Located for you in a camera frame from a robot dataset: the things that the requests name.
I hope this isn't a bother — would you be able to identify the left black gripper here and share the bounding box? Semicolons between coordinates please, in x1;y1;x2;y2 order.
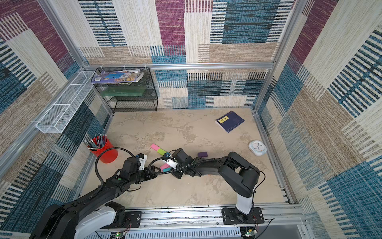
129;165;162;186

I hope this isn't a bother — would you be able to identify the pink block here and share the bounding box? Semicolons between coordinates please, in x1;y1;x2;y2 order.
151;144;161;152
160;163;171;171

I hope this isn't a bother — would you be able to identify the lime green block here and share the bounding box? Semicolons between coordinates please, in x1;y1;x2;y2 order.
157;148;167;155

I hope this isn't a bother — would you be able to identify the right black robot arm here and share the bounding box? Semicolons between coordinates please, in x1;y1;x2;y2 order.
172;148;261;215

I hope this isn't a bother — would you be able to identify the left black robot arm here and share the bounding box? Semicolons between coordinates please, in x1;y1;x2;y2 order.
30;167;157;239

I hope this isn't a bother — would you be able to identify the purple block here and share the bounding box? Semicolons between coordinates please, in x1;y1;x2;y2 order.
198;151;208;158

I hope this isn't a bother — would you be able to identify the red pen cup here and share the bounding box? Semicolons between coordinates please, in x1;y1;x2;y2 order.
88;135;118;164

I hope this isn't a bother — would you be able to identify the dark blue notebook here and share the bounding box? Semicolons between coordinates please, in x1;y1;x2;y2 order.
215;111;245;133

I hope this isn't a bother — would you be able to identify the white round clock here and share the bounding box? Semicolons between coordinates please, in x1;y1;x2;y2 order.
249;140;267;156

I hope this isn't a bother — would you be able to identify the green tray in rack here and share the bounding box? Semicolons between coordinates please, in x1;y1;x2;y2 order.
100;87;146;97

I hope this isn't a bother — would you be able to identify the colourful magazine on rack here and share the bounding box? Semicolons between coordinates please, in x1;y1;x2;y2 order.
91;69;144;85

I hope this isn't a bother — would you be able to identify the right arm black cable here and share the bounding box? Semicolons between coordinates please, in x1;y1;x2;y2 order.
147;156;210;176

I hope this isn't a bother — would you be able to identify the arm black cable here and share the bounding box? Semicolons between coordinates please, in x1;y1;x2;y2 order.
147;156;210;176
95;147;136;187

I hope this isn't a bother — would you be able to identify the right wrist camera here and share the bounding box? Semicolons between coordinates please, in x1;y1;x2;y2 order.
166;148;194;169

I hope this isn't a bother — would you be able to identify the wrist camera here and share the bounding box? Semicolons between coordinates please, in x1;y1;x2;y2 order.
166;148;194;169
120;153;148;179

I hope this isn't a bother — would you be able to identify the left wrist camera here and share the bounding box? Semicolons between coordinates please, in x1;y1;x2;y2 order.
120;153;148;179

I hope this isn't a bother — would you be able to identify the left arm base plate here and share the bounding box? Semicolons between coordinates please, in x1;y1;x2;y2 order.
101;211;142;230

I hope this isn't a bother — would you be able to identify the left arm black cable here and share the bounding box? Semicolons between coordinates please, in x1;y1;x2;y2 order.
95;147;136;187

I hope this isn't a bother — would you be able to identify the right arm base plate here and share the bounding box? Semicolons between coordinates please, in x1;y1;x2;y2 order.
221;207;265;225

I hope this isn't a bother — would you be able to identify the black wire shelf rack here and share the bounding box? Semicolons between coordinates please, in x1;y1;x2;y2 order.
91;67;159;113

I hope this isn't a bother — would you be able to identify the white wire wall basket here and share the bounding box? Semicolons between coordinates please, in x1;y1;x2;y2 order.
36;71;95;134

